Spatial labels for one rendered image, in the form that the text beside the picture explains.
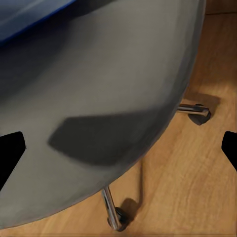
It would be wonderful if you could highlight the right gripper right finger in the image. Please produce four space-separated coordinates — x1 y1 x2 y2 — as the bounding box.
221 131 237 170

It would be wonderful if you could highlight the folder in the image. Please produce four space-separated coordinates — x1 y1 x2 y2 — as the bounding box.
0 0 77 45

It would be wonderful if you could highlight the swivel chair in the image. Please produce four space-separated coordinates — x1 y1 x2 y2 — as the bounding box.
0 0 211 232

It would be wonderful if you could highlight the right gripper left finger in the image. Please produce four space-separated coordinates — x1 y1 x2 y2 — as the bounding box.
0 131 26 190

